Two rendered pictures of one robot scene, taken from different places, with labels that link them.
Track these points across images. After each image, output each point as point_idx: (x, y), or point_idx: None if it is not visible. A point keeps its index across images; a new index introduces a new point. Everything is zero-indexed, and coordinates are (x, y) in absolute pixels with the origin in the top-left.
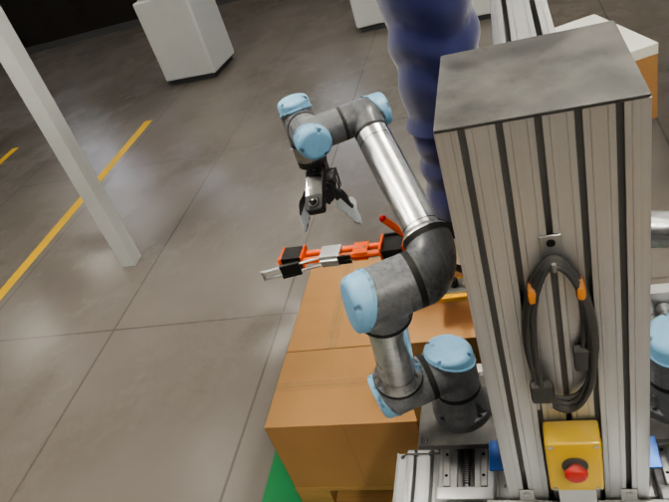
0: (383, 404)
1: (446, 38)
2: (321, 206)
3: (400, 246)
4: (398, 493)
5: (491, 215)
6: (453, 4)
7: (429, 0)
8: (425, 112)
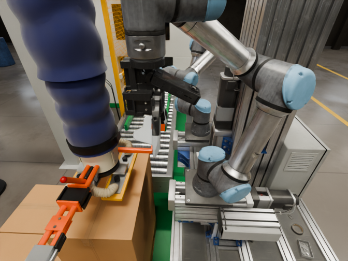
0: (250, 185)
1: None
2: (198, 88)
3: (83, 188)
4: (249, 230)
5: None
6: None
7: None
8: (90, 53)
